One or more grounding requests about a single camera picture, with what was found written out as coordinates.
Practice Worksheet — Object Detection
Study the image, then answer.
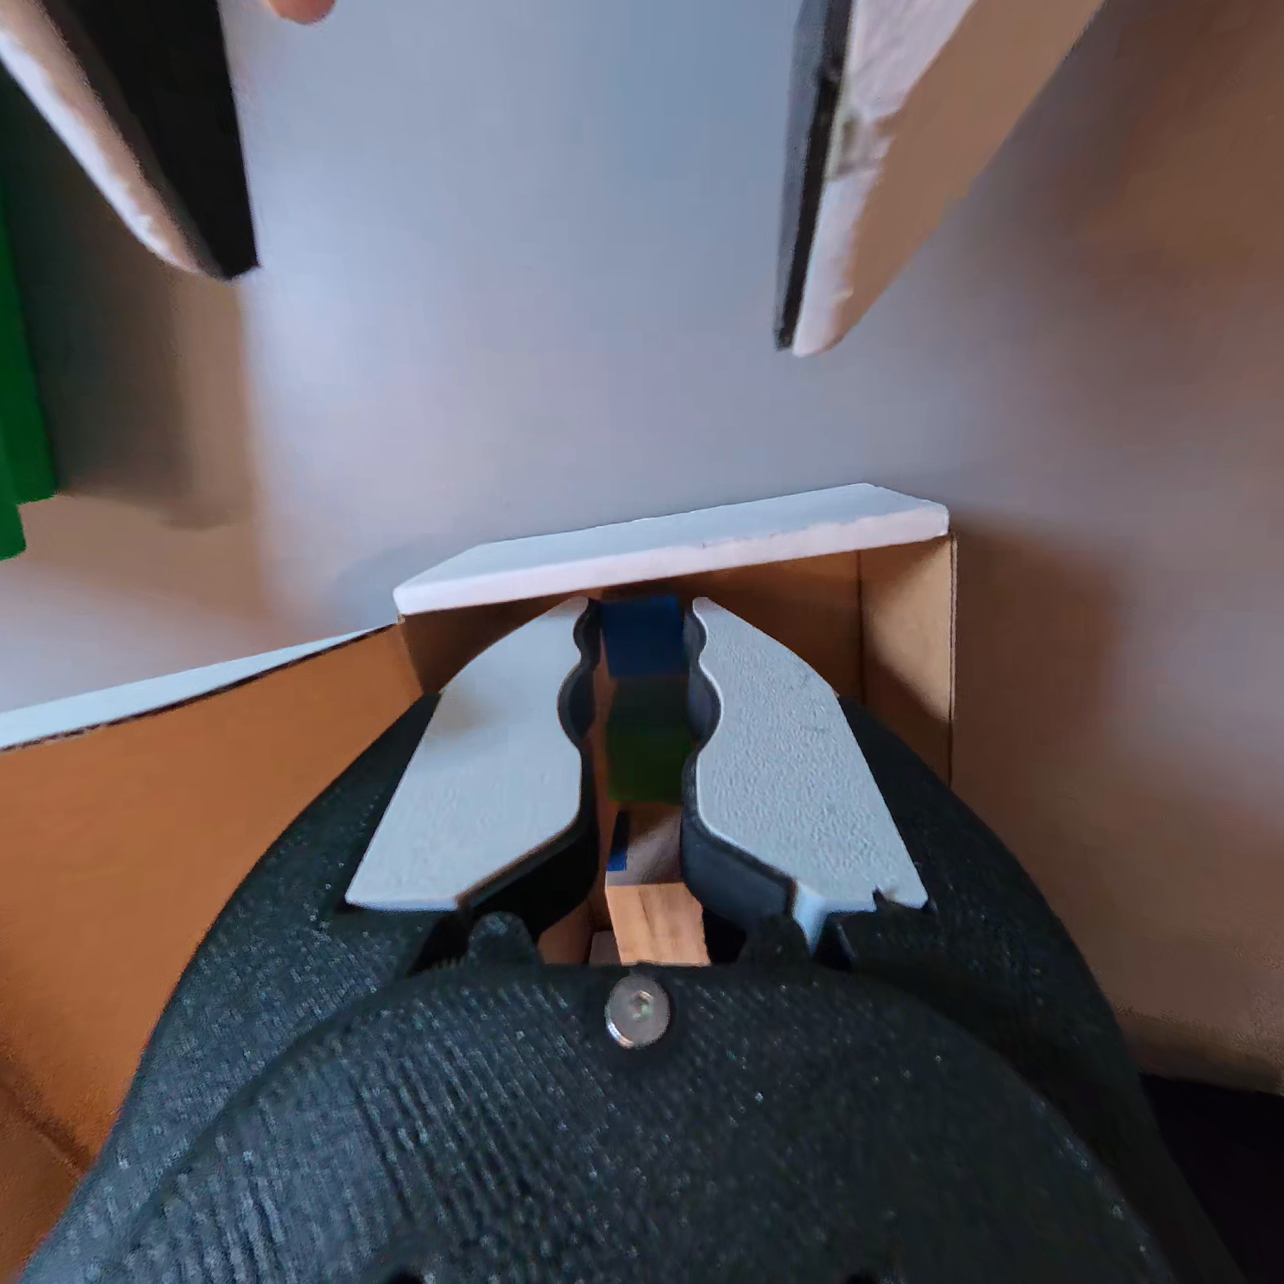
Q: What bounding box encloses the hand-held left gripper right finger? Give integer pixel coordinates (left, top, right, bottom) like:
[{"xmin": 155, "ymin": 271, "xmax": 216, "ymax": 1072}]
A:
[{"xmin": 680, "ymin": 595, "xmax": 931, "ymax": 956}]

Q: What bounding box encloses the green cube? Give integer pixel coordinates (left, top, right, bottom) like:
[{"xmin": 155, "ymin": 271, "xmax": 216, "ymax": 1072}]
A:
[{"xmin": 604, "ymin": 676, "xmax": 694, "ymax": 803}]

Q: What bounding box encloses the blue cube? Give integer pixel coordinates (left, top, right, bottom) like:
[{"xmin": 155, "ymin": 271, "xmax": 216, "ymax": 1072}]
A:
[{"xmin": 599, "ymin": 592, "xmax": 687, "ymax": 678}]

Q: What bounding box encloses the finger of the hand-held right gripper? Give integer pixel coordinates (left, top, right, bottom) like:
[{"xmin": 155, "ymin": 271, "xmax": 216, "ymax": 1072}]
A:
[
  {"xmin": 775, "ymin": 0, "xmax": 1107, "ymax": 359},
  {"xmin": 0, "ymin": 0, "xmax": 260, "ymax": 282}
]

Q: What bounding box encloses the plain wooden cube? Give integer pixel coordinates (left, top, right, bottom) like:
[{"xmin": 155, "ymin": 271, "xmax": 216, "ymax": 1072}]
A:
[{"xmin": 604, "ymin": 881, "xmax": 713, "ymax": 967}]

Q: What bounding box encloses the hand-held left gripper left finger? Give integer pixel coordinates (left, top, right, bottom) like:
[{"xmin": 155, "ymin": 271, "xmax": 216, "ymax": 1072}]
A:
[{"xmin": 344, "ymin": 595, "xmax": 604, "ymax": 913}]

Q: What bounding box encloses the green object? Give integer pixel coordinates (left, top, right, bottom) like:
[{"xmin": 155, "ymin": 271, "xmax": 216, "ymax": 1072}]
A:
[{"xmin": 0, "ymin": 70, "xmax": 58, "ymax": 562}]

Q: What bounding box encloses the white cardboard box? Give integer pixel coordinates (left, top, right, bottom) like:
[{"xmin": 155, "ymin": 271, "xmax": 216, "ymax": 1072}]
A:
[{"xmin": 0, "ymin": 482, "xmax": 957, "ymax": 1265}]

